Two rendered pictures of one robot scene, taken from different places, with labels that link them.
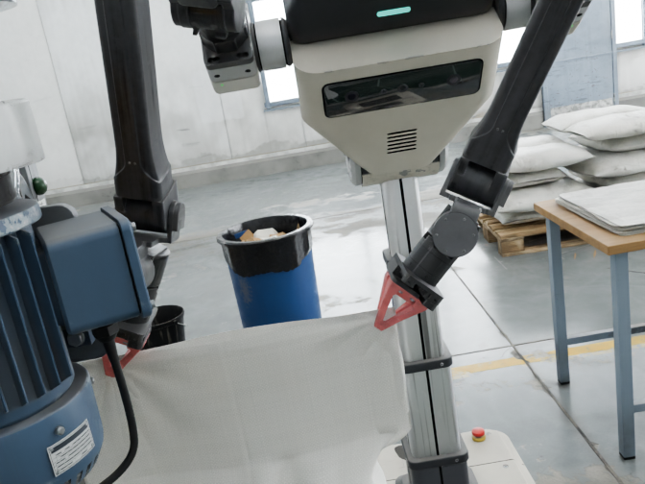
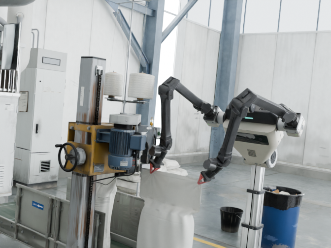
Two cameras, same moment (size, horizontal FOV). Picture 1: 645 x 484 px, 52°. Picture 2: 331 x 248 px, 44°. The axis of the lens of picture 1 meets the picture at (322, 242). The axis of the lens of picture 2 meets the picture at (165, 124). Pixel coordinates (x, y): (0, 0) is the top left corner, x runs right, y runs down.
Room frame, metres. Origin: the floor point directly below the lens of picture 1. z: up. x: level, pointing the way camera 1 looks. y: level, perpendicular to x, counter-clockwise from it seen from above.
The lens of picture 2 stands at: (-1.28, -1.43, 1.52)
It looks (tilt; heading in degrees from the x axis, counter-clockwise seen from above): 3 degrees down; 38
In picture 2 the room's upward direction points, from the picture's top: 5 degrees clockwise
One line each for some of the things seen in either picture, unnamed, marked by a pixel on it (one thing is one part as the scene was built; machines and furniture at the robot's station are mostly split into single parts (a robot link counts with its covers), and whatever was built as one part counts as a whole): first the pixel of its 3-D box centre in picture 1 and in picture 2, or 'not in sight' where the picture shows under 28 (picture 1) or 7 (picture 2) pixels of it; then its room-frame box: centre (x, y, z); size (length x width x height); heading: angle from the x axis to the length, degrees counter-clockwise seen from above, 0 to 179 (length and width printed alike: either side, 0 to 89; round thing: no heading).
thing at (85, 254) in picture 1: (95, 279); (138, 144); (0.59, 0.21, 1.25); 0.10 x 0.08 x 0.12; 25
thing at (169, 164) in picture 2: not in sight; (157, 162); (3.73, 2.54, 0.56); 0.67 x 0.43 x 0.15; 90
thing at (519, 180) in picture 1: (517, 171); not in sight; (4.39, -1.39, 0.44); 0.66 x 0.43 x 0.13; 0
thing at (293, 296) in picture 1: (276, 289); (279, 218); (3.16, 0.27, 0.32); 0.51 x 0.48 x 0.65; 0
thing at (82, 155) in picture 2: not in sight; (77, 156); (0.38, 0.52, 1.14); 0.11 x 0.06 x 0.11; 90
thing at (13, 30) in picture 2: not in sight; (10, 46); (1.07, 2.51, 1.95); 0.30 x 0.01 x 0.48; 90
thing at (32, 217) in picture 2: not in sight; (54, 223); (0.64, 1.03, 0.54); 1.05 x 0.02 x 0.41; 90
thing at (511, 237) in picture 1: (571, 216); not in sight; (4.38, -1.72, 0.07); 1.20 x 0.82 x 0.14; 88
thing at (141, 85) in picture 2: not in sight; (141, 86); (0.69, 0.32, 1.61); 0.17 x 0.17 x 0.17
